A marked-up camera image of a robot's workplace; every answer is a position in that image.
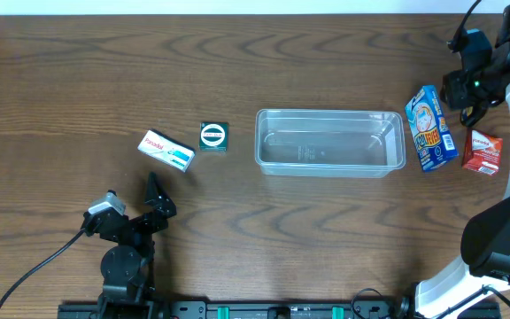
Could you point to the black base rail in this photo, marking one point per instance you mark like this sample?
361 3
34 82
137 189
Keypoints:
203 310

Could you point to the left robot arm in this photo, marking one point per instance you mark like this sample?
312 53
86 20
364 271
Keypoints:
126 268

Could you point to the blue Cool Fever box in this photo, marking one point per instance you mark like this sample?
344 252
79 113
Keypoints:
431 135

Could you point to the clear plastic container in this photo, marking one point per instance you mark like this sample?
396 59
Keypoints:
329 143

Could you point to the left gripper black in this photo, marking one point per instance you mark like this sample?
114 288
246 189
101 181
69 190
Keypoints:
133 222

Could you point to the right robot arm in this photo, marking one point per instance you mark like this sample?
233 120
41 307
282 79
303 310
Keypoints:
483 267

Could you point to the white Panadol box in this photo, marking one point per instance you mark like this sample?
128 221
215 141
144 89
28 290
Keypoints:
166 150

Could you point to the green square box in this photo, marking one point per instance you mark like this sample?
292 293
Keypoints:
213 136

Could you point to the dark bottle white cap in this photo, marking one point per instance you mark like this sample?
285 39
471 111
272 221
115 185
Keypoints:
471 115

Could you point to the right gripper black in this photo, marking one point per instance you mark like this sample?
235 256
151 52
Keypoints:
454 91

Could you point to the red Panadol ActiFast box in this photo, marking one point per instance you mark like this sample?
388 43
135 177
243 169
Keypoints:
482 152

